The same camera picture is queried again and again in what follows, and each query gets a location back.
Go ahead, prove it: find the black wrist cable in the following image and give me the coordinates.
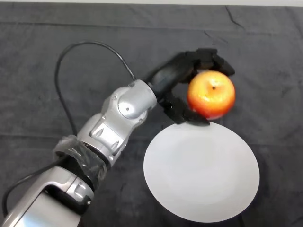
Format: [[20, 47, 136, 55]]
[[1, 41, 137, 211]]

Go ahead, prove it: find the white round plate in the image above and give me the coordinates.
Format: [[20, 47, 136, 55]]
[[143, 120, 260, 223]]

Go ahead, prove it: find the red yellow apple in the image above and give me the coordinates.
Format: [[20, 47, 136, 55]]
[[186, 70, 236, 120]]

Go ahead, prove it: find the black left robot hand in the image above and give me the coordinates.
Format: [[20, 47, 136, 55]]
[[144, 48, 236, 126]]

